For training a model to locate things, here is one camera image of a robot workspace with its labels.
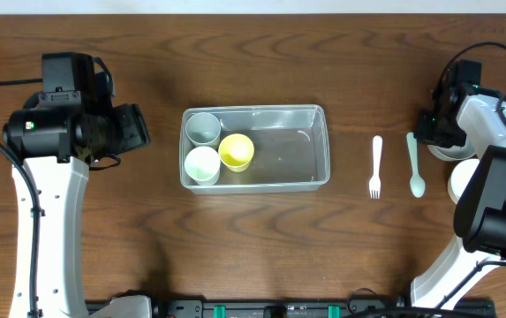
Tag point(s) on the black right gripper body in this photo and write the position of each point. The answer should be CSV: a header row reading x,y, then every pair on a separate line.
x,y
427,130

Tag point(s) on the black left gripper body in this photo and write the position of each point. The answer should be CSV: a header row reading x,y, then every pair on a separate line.
x,y
133,125

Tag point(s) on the grey plastic bowl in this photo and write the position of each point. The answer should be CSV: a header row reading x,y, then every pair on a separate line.
x,y
454,153

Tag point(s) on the white plastic cup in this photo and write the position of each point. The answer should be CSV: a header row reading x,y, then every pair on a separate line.
x,y
203,165

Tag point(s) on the yellow plastic cup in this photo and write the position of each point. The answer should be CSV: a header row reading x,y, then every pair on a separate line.
x,y
236,152

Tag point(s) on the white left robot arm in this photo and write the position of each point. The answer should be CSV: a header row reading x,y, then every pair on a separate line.
x,y
55,147

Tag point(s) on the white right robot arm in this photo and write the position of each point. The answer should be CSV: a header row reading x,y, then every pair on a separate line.
x,y
478,246

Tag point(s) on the clear plastic container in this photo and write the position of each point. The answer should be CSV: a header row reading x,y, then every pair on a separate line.
x,y
291,149

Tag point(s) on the white plastic bowl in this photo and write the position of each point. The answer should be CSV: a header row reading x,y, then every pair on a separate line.
x,y
460,177

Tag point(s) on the mint green plastic spoon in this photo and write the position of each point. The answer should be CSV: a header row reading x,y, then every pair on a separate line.
x,y
417,183

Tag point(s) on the grey plastic cup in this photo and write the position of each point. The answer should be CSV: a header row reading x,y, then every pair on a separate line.
x,y
203,130

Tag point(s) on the white plastic fork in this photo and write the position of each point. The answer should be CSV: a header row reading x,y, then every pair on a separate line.
x,y
374,184

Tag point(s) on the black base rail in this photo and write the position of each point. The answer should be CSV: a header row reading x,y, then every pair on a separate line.
x,y
363,306

